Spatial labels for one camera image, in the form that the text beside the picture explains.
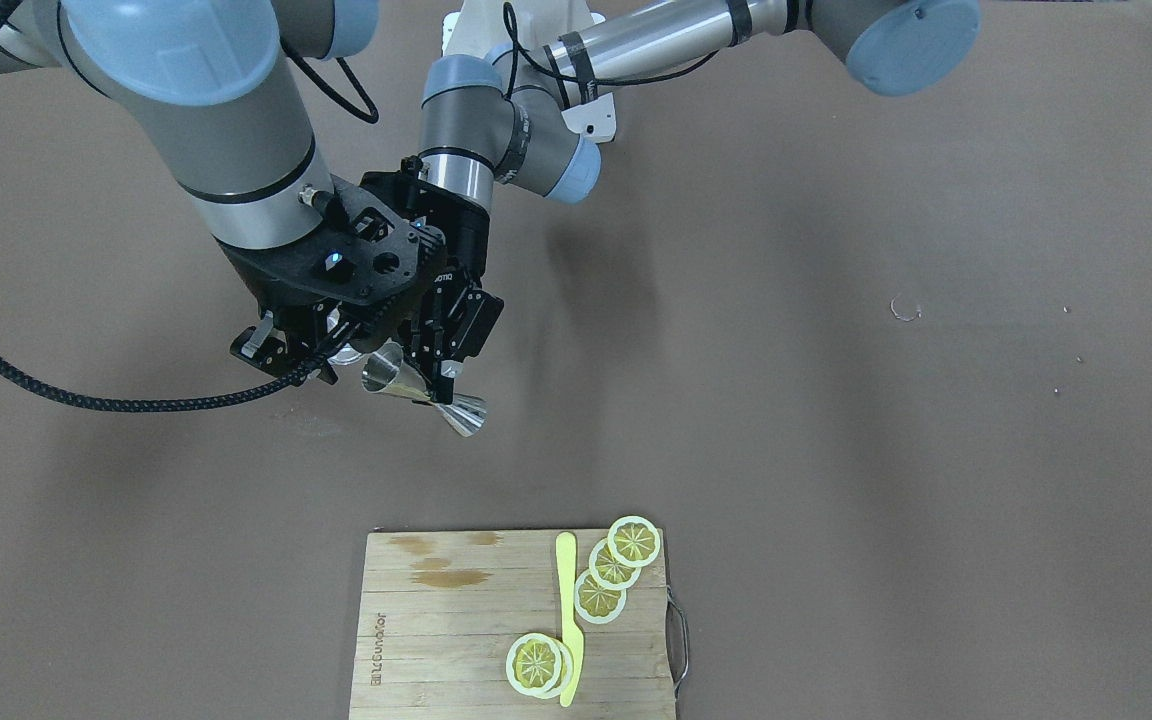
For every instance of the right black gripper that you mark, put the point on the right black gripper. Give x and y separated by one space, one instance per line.
254 284

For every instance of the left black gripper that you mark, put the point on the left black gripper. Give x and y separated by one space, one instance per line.
466 243

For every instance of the clear glass cup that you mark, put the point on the clear glass cup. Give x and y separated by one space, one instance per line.
346 350

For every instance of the steel double jigger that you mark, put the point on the steel double jigger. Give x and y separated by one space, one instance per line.
385 372

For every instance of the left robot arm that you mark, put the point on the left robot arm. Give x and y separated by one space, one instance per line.
497 117

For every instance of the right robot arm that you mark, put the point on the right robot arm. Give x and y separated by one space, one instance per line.
211 85

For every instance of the yellow plastic knife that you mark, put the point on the yellow plastic knife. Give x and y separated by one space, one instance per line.
571 633

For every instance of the lemon slice at board end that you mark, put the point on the lemon slice at board end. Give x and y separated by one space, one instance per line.
634 541

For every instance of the wooden cutting board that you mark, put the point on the wooden cutting board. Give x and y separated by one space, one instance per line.
439 610

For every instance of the middle lemon slice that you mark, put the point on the middle lemon slice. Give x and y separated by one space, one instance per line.
609 573

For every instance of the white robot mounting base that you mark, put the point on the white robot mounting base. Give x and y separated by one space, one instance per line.
479 26

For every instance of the lone front lemon slice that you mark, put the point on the lone front lemon slice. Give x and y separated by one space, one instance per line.
539 666

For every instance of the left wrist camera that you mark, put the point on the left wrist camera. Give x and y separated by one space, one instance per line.
391 195

